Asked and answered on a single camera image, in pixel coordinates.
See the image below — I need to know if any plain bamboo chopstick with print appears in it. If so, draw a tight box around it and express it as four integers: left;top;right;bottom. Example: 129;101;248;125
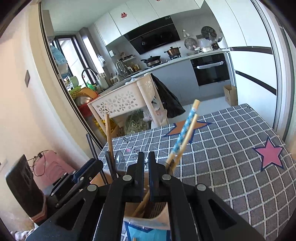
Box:
132;191;150;217

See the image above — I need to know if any dark grey utensil handle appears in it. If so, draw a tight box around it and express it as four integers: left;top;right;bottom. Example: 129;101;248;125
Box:
105;151;117;181

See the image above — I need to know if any bamboo chopstick with blue floral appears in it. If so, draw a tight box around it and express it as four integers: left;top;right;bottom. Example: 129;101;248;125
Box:
166;99;200;166

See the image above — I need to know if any black kitchen faucet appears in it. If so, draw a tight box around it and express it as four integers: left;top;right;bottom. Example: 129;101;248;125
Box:
81;68;98;86

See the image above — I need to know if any pink suitcase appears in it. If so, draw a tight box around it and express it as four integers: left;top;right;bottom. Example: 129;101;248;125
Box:
32;150;75;189

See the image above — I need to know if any beige plastic utensil holder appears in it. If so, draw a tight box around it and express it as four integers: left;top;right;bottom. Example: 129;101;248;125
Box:
92;162;173;231

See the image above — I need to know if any metal spoon in holder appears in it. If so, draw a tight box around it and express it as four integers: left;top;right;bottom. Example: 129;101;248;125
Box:
115;151;125;171

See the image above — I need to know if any bamboo chopstick in right compartment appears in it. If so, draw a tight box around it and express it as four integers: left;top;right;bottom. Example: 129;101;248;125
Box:
170;114;198;172

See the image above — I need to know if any bamboo chopstick in compartment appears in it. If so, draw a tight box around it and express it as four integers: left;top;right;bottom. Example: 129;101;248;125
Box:
105;113;114;162
170;114;198;172

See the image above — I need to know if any grey checked tablecloth with stars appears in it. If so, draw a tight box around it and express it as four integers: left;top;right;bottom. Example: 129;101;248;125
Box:
98;103;295;241

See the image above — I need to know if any bamboo chopstick in left compartment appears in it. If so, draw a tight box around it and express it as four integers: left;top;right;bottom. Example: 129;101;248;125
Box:
105;113;114;162

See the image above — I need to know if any black garbage bag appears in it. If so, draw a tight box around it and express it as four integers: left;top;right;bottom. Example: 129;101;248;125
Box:
151;74;186;118

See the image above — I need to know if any white perforated plastic rack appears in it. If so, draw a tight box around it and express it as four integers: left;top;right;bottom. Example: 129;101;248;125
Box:
87;73;168;133

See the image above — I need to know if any cardboard box on floor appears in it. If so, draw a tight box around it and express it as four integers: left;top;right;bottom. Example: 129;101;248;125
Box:
223;85;238;106

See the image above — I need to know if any black built-in oven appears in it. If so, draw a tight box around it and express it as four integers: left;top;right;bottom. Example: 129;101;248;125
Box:
191;53;230;86

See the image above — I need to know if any black wok on stove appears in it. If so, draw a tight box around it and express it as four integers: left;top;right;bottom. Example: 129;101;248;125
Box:
141;56;161;67

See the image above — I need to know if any copper pot on stove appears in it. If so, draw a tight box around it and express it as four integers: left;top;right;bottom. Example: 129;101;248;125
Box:
165;47;181;59

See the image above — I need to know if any black range hood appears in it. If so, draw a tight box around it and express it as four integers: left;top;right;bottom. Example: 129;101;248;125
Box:
125;16;180;55

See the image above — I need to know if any grey wall switch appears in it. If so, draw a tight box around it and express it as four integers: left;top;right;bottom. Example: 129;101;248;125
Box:
25;70;30;87

